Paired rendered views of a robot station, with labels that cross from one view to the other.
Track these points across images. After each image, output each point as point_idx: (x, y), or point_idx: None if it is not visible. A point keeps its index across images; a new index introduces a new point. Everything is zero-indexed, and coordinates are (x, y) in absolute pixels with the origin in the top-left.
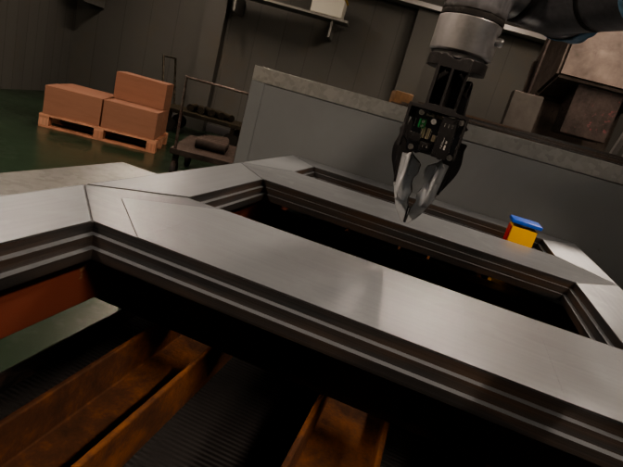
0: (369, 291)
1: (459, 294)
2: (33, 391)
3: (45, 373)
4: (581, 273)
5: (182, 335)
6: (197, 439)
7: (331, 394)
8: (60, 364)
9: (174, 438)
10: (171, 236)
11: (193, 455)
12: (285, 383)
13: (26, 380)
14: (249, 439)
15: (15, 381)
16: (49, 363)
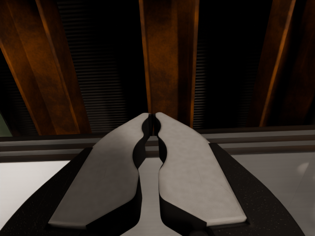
0: (159, 210)
1: (236, 157)
2: (25, 120)
3: (14, 109)
4: None
5: (54, 124)
6: (100, 101)
7: None
8: (9, 99)
9: (92, 107)
10: None
11: (105, 110)
12: (106, 18)
13: (15, 117)
14: (119, 86)
15: (15, 122)
16: (6, 104)
